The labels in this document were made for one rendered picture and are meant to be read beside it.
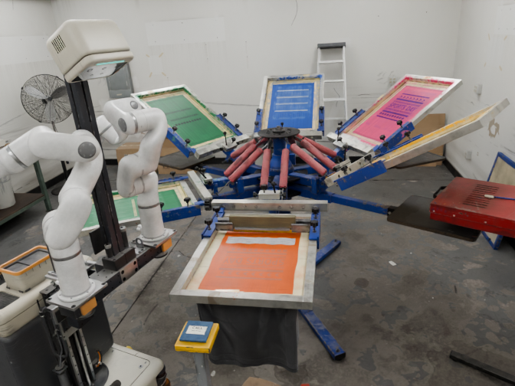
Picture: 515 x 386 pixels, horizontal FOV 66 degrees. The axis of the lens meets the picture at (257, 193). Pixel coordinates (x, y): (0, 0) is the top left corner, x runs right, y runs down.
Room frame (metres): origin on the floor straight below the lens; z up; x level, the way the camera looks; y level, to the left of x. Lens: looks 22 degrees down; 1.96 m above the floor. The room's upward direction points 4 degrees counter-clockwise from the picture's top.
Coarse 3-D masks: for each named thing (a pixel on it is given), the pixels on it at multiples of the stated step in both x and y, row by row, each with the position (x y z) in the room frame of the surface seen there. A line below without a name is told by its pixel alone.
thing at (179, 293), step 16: (208, 240) 1.79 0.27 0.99; (192, 256) 1.65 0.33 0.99; (192, 272) 1.53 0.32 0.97; (176, 288) 1.39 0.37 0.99; (304, 288) 1.33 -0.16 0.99; (224, 304) 1.31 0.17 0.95; (240, 304) 1.30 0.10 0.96; (256, 304) 1.29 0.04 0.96; (272, 304) 1.27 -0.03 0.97; (288, 304) 1.26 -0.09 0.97; (304, 304) 1.25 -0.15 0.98
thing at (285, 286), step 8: (264, 232) 1.91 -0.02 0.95; (296, 232) 1.88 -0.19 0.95; (296, 240) 1.79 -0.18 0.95; (264, 248) 1.73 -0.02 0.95; (272, 248) 1.73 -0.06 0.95; (280, 248) 1.72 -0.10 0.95; (288, 248) 1.72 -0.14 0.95; (296, 248) 1.71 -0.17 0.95; (288, 256) 1.65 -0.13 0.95; (296, 256) 1.64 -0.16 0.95; (288, 264) 1.57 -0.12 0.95; (296, 264) 1.57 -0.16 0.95; (288, 272) 1.51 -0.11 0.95; (248, 280) 1.47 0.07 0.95; (256, 280) 1.46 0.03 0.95; (264, 280) 1.46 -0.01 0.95; (272, 280) 1.45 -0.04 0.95; (288, 280) 1.44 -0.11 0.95; (248, 288) 1.41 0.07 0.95; (256, 288) 1.41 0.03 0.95; (264, 288) 1.40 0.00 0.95; (272, 288) 1.40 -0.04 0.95; (280, 288) 1.39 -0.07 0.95; (288, 288) 1.39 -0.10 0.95
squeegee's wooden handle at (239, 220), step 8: (232, 216) 1.92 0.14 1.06; (240, 216) 1.91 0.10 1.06; (248, 216) 1.90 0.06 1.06; (256, 216) 1.90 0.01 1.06; (264, 216) 1.89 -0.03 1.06; (272, 216) 1.88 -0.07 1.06; (280, 216) 1.87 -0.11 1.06; (288, 216) 1.87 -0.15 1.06; (240, 224) 1.91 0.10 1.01; (248, 224) 1.90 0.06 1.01; (256, 224) 1.89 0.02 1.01; (264, 224) 1.88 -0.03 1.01; (272, 224) 1.88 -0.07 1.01; (280, 224) 1.87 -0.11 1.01; (288, 224) 1.86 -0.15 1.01
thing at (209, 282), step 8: (232, 232) 1.93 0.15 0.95; (240, 232) 1.93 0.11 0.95; (248, 232) 1.92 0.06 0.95; (256, 232) 1.91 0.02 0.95; (224, 240) 1.84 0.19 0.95; (224, 248) 1.76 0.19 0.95; (216, 256) 1.69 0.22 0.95; (224, 256) 1.69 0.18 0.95; (216, 264) 1.61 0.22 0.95; (208, 272) 1.55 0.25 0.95; (216, 272) 1.55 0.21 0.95; (208, 280) 1.49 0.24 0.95; (216, 280) 1.48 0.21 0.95; (224, 280) 1.48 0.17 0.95; (232, 280) 1.47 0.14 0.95; (240, 280) 1.47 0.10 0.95; (200, 288) 1.43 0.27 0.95; (208, 288) 1.43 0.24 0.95; (216, 288) 1.43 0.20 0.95; (224, 288) 1.42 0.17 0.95; (232, 288) 1.42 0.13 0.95; (240, 288) 1.41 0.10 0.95
